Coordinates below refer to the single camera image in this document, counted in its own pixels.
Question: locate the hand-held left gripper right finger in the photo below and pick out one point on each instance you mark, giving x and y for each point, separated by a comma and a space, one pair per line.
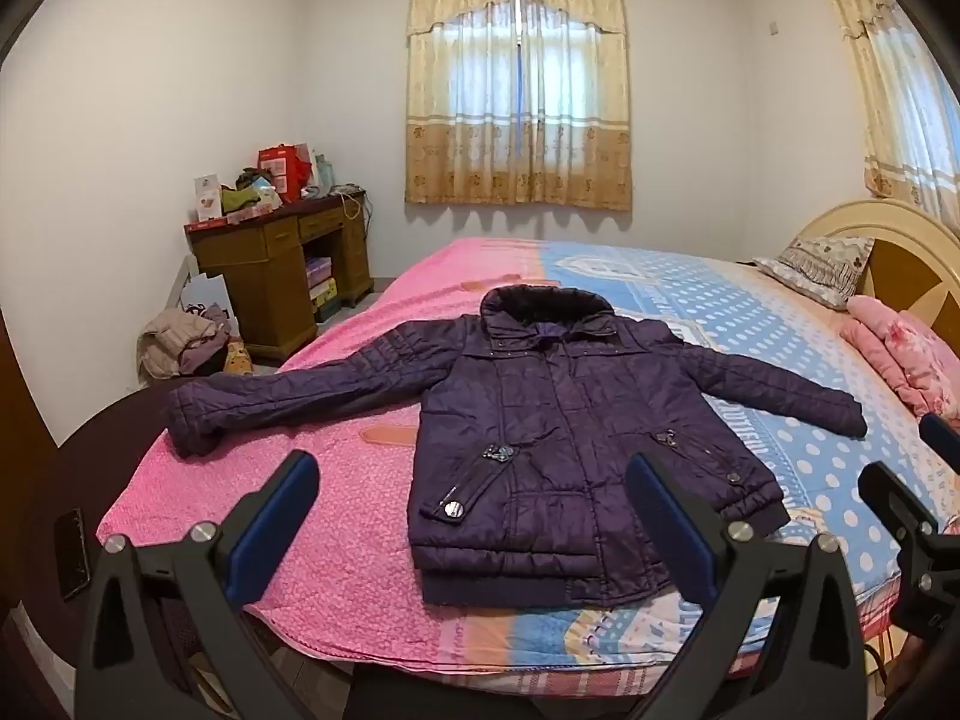
667, 525

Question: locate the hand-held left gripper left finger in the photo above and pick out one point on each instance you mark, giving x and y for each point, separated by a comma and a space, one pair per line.
274, 532

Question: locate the pile of beige clothes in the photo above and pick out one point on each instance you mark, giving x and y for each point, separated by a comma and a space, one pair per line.
180, 341

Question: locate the black phone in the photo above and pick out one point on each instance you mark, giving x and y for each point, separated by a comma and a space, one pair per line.
75, 551

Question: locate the white picture carton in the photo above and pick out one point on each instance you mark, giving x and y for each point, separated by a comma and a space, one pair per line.
208, 199

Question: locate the brown wooden desk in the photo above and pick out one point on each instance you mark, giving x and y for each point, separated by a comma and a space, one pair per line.
262, 277

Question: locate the stack of flat boxes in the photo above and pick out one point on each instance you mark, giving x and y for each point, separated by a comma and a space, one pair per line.
321, 289

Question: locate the light blue packet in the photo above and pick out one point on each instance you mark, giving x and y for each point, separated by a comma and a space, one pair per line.
266, 193

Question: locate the dark brown bed footboard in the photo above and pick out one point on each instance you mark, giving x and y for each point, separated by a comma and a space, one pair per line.
112, 450

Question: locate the white paper bag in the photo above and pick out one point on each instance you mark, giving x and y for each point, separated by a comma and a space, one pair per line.
206, 292

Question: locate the patterned grey pillow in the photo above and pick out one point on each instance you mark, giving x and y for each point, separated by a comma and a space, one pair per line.
817, 266

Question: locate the purple quilted jacket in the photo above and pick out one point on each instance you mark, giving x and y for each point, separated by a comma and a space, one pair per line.
540, 427

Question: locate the flat pink box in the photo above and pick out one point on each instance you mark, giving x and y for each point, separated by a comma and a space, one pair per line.
240, 217

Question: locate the grey metal frame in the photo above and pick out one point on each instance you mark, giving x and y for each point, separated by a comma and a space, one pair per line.
186, 277

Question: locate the cream and wooden bed headboard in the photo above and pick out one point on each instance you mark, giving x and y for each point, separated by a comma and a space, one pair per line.
862, 217

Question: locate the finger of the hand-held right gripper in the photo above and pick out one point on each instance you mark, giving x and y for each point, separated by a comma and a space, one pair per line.
896, 495
941, 436

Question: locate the green cloth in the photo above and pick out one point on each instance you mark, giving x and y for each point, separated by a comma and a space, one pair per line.
240, 200

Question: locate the beige patterned side curtain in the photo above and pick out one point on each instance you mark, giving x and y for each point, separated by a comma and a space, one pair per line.
892, 90

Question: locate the bed with pink-blue bedspread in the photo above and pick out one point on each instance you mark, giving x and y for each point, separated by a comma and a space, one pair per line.
337, 577

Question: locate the light blue bottle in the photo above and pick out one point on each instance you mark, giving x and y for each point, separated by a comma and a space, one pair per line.
324, 172

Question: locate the beige patterned window curtain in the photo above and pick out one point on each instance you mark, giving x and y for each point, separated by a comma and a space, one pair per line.
517, 127

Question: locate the yellow patterned bag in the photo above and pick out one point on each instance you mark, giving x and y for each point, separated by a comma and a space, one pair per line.
237, 358

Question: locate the red cardboard box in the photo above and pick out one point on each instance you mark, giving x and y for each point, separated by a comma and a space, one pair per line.
285, 169

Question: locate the folded pink quilt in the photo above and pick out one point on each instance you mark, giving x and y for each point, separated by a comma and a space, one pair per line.
900, 352

